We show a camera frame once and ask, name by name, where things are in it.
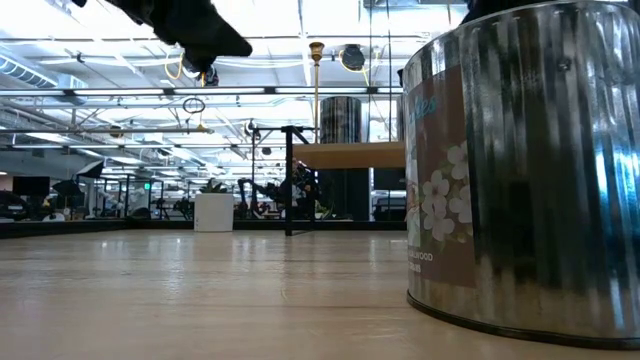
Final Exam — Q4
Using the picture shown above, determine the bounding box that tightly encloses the black ceiling cord reel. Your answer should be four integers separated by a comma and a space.
341, 43, 367, 73

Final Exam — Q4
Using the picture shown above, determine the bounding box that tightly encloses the background dark monitor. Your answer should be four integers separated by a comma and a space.
12, 175, 52, 198

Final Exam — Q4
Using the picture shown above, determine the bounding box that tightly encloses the wooden shelf with black legs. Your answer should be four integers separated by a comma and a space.
249, 124, 407, 237

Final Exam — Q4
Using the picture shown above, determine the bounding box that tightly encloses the black studio lamp shade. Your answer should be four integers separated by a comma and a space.
74, 159, 105, 181

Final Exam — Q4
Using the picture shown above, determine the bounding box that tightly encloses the hanging black cable ring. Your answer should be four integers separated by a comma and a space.
181, 96, 207, 115

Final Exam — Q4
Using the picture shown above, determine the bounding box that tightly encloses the large tin can floral label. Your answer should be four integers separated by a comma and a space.
402, 0, 640, 351

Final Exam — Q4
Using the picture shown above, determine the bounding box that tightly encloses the tall gold candlestick holder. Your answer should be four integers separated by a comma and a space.
307, 41, 325, 145

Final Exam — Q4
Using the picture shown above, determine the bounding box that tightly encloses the white pot with plant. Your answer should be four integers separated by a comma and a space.
193, 178, 235, 233

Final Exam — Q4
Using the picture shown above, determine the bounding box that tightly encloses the orange candle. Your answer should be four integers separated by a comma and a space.
319, 95, 363, 145

